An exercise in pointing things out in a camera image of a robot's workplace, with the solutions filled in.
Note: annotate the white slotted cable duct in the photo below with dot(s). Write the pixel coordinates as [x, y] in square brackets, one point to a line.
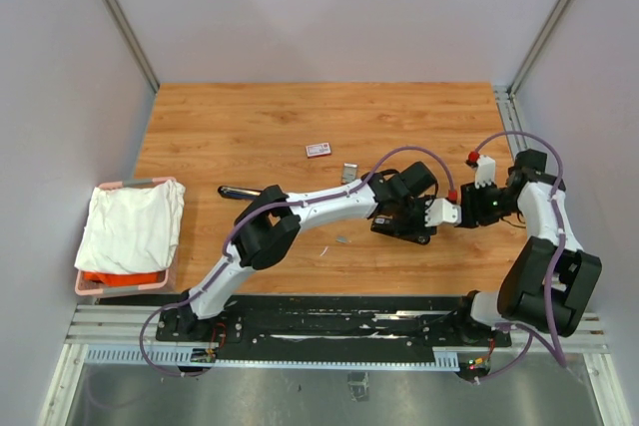
[170, 358]

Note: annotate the staple box tray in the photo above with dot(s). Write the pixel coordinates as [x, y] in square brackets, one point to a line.
[348, 173]

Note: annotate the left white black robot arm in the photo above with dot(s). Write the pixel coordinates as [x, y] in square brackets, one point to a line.
[395, 203]

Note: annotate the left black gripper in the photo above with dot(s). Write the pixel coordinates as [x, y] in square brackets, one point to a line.
[421, 203]

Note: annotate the white cloth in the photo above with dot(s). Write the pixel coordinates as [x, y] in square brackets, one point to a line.
[132, 230]

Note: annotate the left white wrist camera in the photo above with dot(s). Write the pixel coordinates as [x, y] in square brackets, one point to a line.
[442, 211]

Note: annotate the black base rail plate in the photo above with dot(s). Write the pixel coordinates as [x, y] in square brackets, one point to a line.
[357, 327]

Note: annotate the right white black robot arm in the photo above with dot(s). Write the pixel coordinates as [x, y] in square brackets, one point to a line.
[553, 273]

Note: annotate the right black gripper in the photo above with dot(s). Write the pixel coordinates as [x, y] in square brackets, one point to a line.
[473, 214]

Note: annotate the red white staple box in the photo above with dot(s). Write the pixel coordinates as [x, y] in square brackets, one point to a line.
[318, 150]

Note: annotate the small black clip object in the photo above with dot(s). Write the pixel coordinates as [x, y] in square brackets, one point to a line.
[411, 230]

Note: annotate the blue black stapler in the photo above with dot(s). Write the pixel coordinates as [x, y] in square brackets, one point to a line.
[236, 193]

